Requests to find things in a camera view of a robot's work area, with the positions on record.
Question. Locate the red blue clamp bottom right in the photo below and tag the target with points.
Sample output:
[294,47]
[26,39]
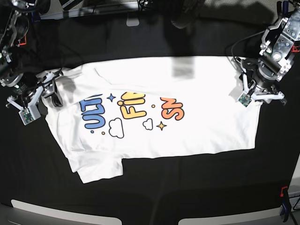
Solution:
[285,204]

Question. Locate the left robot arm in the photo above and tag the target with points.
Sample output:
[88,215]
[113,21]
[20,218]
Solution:
[277,50]

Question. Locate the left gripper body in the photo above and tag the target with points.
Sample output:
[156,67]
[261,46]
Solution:
[260,86]

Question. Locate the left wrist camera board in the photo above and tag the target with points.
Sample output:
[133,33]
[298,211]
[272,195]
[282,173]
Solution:
[244,99]

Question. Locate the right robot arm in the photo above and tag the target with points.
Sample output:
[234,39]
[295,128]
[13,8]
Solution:
[21,67]

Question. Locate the white printed t-shirt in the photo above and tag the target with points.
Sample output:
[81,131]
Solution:
[148,108]

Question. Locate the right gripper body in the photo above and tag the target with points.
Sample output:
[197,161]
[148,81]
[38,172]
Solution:
[29,88]

